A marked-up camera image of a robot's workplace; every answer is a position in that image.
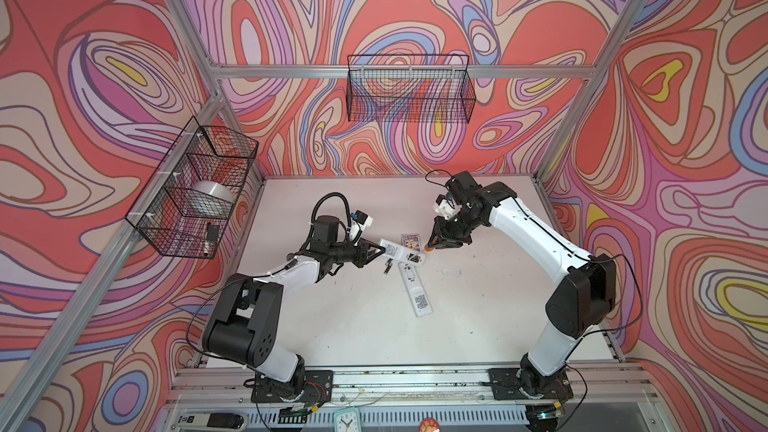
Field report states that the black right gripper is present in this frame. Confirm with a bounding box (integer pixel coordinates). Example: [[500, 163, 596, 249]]
[[426, 208, 483, 248]]

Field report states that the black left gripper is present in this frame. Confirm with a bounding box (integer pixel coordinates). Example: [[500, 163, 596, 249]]
[[326, 238, 384, 271]]

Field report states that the white remote with coloured buttons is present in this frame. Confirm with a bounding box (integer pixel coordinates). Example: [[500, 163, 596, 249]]
[[379, 239, 426, 266]]

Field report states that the white remote control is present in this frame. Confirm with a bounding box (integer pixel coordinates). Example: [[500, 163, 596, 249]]
[[398, 262, 433, 317]]

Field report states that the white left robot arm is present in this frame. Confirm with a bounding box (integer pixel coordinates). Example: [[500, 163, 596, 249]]
[[201, 211, 386, 384]]

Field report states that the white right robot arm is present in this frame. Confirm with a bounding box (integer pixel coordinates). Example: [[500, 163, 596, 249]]
[[426, 171, 617, 385]]

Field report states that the purple printed card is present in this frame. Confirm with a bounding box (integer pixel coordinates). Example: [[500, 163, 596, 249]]
[[400, 233, 421, 251]]

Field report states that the white roll in basket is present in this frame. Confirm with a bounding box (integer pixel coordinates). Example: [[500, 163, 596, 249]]
[[192, 180, 235, 203]]

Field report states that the small white clock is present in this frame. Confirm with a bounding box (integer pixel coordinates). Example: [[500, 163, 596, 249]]
[[333, 407, 363, 432]]

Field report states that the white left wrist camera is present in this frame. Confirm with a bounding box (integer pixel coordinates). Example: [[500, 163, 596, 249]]
[[347, 210, 373, 245]]

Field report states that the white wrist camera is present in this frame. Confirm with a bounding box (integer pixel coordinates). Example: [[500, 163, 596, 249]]
[[347, 210, 373, 245], [433, 194, 460, 220]]

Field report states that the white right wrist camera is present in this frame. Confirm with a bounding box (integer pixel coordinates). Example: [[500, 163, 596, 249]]
[[433, 194, 460, 220]]

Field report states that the black corrugated left cable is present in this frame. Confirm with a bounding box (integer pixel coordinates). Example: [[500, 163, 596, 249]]
[[310, 191, 352, 235]]

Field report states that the black wire basket back wall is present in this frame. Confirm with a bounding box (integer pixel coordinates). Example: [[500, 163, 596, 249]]
[[346, 52, 476, 124]]

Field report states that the black wire basket wall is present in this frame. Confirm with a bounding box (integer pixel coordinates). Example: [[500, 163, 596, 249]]
[[125, 117, 259, 259], [346, 52, 476, 124]]

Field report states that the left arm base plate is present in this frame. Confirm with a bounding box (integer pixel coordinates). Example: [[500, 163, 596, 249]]
[[244, 369, 334, 405]]

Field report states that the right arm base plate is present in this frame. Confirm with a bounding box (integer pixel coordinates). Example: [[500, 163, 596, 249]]
[[487, 367, 574, 402]]

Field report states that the black wire basket left wall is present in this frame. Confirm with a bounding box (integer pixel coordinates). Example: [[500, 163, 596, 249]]
[[125, 117, 259, 259]]

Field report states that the black white device front rail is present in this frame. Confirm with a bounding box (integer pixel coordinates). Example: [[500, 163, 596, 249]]
[[173, 412, 248, 432]]

